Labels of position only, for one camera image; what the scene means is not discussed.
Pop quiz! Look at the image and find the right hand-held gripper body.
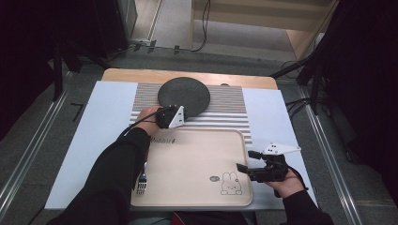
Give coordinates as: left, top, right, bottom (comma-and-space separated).
248, 142, 302, 184

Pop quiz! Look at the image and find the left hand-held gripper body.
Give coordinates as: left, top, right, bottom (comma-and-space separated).
155, 104, 186, 130

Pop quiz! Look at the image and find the dark grey round plate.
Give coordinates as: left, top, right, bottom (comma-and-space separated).
157, 76, 211, 119

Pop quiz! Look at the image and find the beige tray with rabbit print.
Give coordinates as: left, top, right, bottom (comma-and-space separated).
130, 127, 253, 208

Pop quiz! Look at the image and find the fork with brown handle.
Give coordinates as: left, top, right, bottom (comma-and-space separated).
136, 161, 148, 196

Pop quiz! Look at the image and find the person's left hand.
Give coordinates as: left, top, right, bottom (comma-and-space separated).
134, 105, 164, 136

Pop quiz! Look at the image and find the person's right hand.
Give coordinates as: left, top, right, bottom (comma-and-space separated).
265, 170, 306, 199

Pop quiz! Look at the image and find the wooden table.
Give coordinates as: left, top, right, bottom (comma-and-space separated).
101, 67, 279, 91

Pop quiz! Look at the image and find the grey striped placemat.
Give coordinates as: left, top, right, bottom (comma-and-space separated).
128, 82, 253, 148

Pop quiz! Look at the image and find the white board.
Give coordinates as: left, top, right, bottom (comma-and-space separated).
44, 80, 319, 211

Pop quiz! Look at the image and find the black metal stand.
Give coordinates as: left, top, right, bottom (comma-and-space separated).
50, 38, 111, 101
270, 54, 325, 116

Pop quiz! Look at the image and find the dark cabinet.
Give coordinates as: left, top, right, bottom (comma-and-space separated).
93, 0, 139, 59

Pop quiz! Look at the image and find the light wooden shelf unit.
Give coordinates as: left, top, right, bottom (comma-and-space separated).
189, 0, 340, 61

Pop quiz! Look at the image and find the right hand-held gripper black cable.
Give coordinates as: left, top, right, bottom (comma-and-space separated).
284, 164, 310, 191

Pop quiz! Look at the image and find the hand-held gripper black cable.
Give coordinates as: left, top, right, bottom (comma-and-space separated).
284, 164, 310, 191
122, 111, 158, 138

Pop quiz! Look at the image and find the left hand-held gripper black cable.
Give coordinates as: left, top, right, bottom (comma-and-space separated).
122, 111, 158, 138

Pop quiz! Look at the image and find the aluminium floor rail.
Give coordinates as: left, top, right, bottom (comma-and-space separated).
0, 70, 77, 215
296, 85, 364, 225

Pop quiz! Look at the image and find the bundle of black floor cables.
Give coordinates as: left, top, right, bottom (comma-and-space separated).
281, 60, 313, 120

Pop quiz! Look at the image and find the hanging black cable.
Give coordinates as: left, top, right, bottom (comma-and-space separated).
191, 0, 211, 53

